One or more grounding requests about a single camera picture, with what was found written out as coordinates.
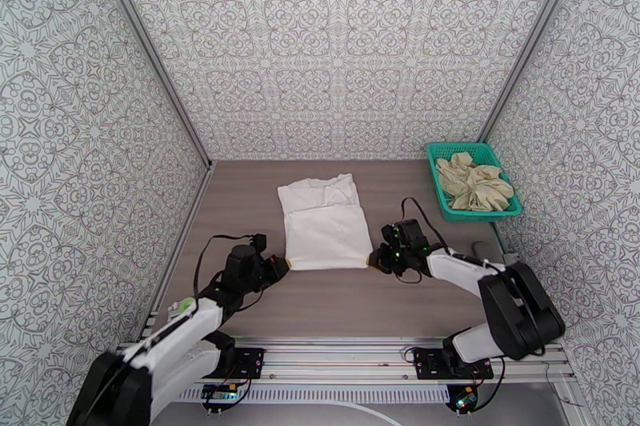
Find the aluminium corner post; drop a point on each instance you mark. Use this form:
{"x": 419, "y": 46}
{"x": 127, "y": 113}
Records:
{"x": 532, "y": 40}
{"x": 150, "y": 47}

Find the aluminium table edge rail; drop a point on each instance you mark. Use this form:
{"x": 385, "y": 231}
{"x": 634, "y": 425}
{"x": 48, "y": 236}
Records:
{"x": 197, "y": 200}

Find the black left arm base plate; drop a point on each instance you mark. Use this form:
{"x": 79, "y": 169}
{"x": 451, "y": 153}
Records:
{"x": 252, "y": 362}

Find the small circuit board, long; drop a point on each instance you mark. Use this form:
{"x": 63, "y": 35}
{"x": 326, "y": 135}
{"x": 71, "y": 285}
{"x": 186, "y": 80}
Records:
{"x": 218, "y": 394}

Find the white t-shirt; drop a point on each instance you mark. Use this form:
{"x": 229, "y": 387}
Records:
{"x": 325, "y": 240}

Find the green plastic mesh basket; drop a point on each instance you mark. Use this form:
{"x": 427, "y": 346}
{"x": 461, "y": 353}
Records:
{"x": 480, "y": 150}

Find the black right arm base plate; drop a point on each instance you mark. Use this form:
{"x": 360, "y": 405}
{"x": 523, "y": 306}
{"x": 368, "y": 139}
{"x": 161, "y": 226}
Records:
{"x": 427, "y": 364}

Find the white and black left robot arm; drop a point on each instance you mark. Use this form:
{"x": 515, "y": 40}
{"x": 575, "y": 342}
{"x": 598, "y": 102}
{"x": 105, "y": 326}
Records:
{"x": 175, "y": 339}

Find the small circuit board, round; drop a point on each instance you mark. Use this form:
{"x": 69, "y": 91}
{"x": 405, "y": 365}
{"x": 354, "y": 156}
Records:
{"x": 462, "y": 402}

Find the aluminium rail frame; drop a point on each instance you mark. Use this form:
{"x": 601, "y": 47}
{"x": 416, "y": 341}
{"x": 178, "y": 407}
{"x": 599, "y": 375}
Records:
{"x": 340, "y": 354}

